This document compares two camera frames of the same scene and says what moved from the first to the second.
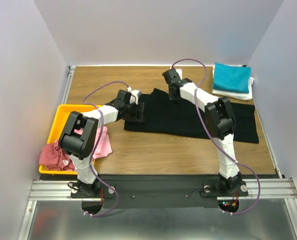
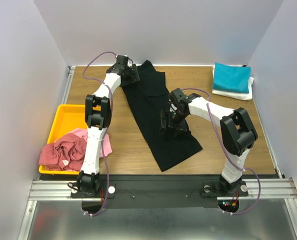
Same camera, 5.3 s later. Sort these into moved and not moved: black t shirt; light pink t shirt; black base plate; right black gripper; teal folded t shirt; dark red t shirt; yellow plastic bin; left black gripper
Moved: left black gripper; black t shirt; right black gripper
Not moved: dark red t shirt; light pink t shirt; teal folded t shirt; black base plate; yellow plastic bin
